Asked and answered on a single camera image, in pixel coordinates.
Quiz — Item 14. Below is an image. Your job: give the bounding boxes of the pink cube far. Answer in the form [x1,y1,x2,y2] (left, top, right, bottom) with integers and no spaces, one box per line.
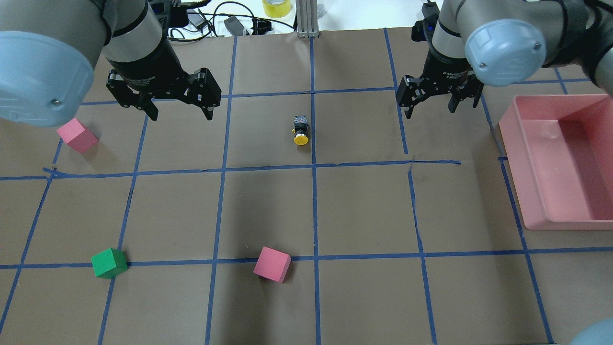
[56,118,99,154]

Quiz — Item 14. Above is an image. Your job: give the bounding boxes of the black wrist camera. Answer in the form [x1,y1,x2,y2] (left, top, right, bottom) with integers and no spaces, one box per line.
[411,0,440,42]

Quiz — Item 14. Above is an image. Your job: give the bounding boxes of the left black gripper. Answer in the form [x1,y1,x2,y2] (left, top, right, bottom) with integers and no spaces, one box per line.
[107,46,222,121]

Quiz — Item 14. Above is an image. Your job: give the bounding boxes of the yellow tape roll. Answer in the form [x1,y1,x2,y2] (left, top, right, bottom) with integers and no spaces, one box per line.
[262,0,292,18]

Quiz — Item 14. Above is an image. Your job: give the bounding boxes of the pink cube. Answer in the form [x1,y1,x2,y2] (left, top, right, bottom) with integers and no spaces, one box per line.
[56,118,99,154]
[253,246,292,284]

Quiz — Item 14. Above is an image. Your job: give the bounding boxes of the yellow push button switch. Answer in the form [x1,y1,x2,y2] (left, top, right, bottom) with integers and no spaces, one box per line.
[293,115,309,146]

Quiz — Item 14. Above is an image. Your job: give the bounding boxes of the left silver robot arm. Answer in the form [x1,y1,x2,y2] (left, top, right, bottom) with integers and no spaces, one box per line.
[0,0,222,127]

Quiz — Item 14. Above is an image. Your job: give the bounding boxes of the pink plastic bin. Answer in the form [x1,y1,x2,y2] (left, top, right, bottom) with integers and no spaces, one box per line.
[499,94,613,230]

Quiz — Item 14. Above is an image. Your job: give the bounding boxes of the green cube near bin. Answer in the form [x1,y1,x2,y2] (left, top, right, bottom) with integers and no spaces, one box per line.
[91,248,128,279]

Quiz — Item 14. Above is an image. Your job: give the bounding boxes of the aluminium frame post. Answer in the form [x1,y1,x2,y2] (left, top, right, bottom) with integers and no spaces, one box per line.
[295,0,320,38]

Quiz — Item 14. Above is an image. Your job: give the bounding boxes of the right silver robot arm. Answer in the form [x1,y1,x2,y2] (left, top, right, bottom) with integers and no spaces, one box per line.
[396,0,613,118]

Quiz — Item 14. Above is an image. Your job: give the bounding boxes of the pink cube centre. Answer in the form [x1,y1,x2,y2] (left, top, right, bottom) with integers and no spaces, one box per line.
[253,246,292,284]

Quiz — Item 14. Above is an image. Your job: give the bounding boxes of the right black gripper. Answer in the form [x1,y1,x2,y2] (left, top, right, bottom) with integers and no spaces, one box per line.
[396,50,484,119]

